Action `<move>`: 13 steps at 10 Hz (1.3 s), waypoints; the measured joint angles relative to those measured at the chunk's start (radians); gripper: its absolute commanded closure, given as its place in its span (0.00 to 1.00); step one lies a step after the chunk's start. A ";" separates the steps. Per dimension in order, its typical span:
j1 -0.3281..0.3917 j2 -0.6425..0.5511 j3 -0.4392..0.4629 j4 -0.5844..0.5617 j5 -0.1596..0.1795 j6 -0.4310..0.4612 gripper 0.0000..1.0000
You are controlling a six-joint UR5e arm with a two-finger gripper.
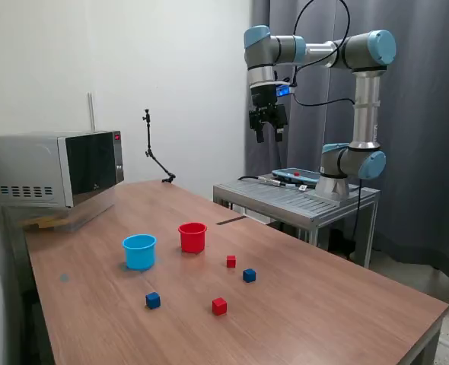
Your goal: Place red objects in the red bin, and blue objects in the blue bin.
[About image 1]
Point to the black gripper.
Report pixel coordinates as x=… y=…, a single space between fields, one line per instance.
x=262 y=97

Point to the red cube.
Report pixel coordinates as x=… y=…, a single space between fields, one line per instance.
x=219 y=306
x=231 y=261

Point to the blue cube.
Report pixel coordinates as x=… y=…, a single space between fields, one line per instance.
x=153 y=300
x=249 y=275

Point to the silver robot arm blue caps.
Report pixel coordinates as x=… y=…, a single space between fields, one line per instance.
x=367 y=114

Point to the blue teach pendant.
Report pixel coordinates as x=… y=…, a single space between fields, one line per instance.
x=285 y=175

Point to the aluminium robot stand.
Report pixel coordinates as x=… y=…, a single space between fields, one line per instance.
x=285 y=201

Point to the dark strip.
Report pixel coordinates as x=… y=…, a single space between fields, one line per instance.
x=230 y=220

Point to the red plastic cup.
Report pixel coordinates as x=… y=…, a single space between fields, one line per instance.
x=192 y=239

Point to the grey curtain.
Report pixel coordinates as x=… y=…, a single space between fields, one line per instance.
x=418 y=152

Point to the blue plastic cup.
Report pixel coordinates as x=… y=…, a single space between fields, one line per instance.
x=140 y=254

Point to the wooden block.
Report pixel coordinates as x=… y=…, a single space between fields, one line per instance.
x=45 y=223

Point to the silver microwave oven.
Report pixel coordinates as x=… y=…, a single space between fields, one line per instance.
x=26 y=163

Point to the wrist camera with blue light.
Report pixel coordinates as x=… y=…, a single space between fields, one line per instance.
x=283 y=91

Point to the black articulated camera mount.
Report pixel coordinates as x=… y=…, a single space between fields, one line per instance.
x=148 y=133

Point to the white wall rod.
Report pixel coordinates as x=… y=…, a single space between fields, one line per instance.
x=91 y=114

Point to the grey table frame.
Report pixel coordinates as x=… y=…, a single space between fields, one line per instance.
x=434 y=342

